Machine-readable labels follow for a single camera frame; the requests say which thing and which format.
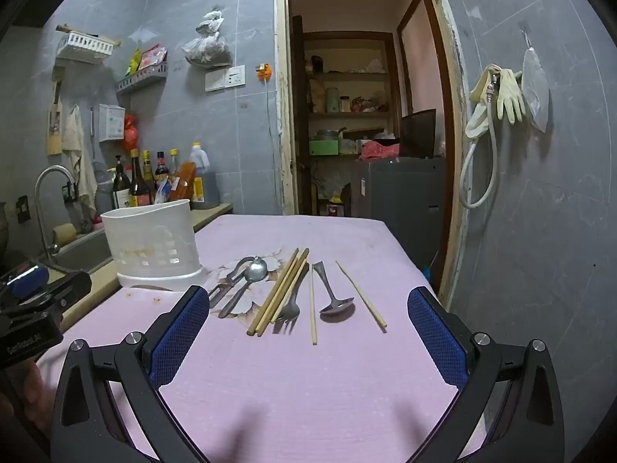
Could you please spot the metal fork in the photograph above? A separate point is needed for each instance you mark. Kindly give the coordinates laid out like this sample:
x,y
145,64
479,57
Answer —
x,y
289,311

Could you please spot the wooden chopstick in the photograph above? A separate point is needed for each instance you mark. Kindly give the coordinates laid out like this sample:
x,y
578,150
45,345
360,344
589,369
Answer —
x,y
313,306
283,292
273,292
361,296
290,290

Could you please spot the loofah sponge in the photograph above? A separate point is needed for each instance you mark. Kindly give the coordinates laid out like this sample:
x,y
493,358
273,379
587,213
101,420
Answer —
x,y
65,233

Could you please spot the white wall box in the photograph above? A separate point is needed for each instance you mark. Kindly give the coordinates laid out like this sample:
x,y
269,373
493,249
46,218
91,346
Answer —
x,y
112,123

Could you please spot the wooden knife holder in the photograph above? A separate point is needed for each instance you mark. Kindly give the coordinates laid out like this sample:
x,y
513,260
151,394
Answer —
x,y
55,120

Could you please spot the green box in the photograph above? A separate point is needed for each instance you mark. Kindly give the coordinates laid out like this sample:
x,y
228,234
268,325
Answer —
x,y
325,147

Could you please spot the person's left hand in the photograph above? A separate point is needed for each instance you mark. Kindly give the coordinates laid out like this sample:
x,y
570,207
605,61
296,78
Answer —
x,y
29,390

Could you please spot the wooden shelf unit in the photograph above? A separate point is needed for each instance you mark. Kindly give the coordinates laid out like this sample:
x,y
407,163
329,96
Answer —
x,y
347,115

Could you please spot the metal pot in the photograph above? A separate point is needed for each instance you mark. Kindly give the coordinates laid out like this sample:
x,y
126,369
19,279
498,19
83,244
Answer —
x,y
328,133

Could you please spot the blue white packet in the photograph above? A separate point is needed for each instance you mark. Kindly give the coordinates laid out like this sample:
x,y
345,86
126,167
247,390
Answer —
x,y
163,190

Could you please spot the grey wall rack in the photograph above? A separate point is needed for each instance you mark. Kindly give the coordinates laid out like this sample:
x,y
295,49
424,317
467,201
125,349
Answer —
x,y
142,76

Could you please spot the grey cabinet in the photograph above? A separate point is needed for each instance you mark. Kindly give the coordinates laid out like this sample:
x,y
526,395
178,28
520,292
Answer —
x,y
400,188

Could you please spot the dark pump bottle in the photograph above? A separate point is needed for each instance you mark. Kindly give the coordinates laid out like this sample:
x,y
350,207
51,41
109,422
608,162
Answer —
x,y
120,188

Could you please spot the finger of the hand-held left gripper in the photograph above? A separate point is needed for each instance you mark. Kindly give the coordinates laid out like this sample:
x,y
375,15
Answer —
x,y
29,283
70,289

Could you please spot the metal ladle spoon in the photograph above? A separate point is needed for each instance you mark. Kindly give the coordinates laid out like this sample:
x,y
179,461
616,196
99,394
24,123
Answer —
x,y
337,309

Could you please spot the red plastic bag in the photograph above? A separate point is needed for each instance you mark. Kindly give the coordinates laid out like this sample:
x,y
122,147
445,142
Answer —
x,y
130,132

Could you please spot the white wall socket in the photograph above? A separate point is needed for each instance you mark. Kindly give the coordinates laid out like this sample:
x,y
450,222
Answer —
x,y
224,77

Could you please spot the yellow green snack packet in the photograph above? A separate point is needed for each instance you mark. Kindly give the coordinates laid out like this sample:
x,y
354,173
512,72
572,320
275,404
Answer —
x,y
135,60

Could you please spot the steel faucet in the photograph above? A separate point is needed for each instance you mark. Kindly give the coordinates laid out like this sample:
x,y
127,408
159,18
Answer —
x,y
46,178

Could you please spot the red cloth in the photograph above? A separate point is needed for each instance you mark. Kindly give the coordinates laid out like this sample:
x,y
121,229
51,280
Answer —
x,y
378,149

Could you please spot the clear sauce bottle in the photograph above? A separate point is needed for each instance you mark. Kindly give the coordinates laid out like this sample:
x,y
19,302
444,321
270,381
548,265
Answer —
x,y
174,161

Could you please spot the orange plug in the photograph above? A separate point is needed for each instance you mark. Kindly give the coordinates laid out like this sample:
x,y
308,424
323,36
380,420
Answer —
x,y
262,71

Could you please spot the orange packet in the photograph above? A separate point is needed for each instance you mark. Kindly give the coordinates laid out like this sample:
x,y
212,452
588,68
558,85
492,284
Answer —
x,y
182,181

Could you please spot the red white snack packet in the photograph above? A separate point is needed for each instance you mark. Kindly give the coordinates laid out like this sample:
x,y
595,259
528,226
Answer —
x,y
154,55

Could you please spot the large soy sauce bottle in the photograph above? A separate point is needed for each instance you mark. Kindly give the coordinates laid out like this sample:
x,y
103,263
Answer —
x,y
137,178

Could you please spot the hanging clear bag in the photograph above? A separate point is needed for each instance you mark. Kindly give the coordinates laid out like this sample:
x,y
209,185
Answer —
x,y
535,89

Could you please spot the beige towel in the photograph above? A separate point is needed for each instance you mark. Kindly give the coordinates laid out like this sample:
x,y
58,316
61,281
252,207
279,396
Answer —
x,y
74,149

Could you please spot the black monitor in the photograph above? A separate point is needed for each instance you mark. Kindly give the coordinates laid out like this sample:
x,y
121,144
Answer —
x,y
418,132

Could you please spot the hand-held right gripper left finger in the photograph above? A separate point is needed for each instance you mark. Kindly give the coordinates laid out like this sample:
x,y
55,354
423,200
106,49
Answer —
x,y
176,342

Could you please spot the hanging plastic bag dried goods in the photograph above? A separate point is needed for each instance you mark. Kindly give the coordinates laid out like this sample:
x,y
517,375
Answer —
x,y
207,46

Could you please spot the door frame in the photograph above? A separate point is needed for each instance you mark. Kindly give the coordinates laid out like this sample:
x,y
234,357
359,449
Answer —
x,y
281,106

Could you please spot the pink floral tablecloth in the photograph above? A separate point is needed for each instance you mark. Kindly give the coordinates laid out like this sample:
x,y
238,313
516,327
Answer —
x,y
289,386

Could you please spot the white plastic utensil holder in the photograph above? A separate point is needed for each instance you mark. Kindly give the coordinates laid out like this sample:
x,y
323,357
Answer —
x,y
149,236

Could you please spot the dark sauce bottle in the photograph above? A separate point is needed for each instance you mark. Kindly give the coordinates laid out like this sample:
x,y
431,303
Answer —
x,y
147,169
161,169

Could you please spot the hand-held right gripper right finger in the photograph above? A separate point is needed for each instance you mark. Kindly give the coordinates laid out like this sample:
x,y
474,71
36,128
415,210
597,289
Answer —
x,y
436,342

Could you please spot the green jar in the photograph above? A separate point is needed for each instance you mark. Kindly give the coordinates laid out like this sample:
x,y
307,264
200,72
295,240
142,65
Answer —
x,y
331,99

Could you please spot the white basket wall shelf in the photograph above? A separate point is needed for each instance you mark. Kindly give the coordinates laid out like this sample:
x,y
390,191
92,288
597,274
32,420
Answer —
x,y
84,43

